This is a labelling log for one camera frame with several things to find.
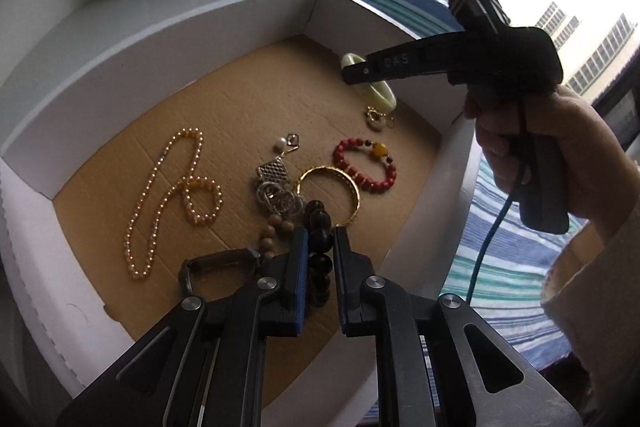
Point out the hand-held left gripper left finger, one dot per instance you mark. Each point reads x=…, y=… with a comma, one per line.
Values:
x=300, y=289

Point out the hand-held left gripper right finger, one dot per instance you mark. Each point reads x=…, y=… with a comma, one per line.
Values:
x=342, y=289

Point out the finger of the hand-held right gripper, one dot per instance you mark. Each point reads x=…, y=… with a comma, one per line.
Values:
x=400, y=62

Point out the pale green jade bangle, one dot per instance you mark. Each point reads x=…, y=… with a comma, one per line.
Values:
x=382, y=99

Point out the gold charm pendant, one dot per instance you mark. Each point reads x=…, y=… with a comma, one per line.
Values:
x=374, y=117

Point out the gold bangle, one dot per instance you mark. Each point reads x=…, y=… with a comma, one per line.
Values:
x=350, y=179

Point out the pearl drop earring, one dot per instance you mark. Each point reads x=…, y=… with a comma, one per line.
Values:
x=281, y=142

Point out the white cardboard box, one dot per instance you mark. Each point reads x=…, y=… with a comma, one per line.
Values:
x=150, y=72

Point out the person's right forearm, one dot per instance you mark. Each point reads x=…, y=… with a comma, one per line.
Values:
x=600, y=317

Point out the person's right hand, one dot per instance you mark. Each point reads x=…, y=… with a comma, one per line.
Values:
x=585, y=157

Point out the black bangle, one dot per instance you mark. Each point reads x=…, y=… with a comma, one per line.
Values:
x=187, y=279

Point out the striped blue green cloth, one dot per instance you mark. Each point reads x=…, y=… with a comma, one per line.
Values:
x=510, y=257

